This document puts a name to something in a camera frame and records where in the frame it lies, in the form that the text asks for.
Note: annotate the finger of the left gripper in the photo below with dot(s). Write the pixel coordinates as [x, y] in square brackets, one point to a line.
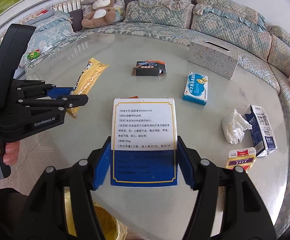
[44, 103]
[60, 92]

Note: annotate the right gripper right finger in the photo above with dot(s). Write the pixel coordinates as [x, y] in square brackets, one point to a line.
[227, 206]

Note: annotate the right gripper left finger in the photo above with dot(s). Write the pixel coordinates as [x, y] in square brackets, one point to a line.
[43, 215]

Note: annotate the yellow snack wrapper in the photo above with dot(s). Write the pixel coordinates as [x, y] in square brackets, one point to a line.
[88, 77]

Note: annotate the white blue medicine box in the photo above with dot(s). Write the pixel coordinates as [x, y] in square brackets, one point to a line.
[144, 143]

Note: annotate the white tissue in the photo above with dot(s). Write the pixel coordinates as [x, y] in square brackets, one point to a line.
[234, 126]

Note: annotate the blue bear medicine box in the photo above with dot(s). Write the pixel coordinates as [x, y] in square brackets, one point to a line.
[196, 88]

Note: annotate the yellow lined trash bin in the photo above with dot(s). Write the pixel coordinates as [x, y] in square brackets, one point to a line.
[111, 227]

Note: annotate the green snack packet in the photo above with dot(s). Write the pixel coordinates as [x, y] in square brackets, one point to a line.
[33, 55]

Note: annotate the red yellow small carton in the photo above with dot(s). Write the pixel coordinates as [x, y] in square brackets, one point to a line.
[243, 157]

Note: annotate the red cigarette box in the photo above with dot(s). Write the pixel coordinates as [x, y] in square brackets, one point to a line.
[133, 96]

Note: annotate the blue white milk carton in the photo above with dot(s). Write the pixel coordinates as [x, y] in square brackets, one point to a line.
[262, 134]

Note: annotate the black small carton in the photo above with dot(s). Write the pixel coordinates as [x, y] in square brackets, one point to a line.
[149, 68]

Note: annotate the cream coffee table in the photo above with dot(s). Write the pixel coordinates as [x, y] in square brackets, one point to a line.
[149, 94]

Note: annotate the brown teddy bear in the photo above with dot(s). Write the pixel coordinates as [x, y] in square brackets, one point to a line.
[102, 14]

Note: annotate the patterned tissue box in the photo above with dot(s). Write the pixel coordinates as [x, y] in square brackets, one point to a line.
[217, 57]

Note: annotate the quilted blue sofa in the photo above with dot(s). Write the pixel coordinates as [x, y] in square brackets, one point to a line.
[264, 49]

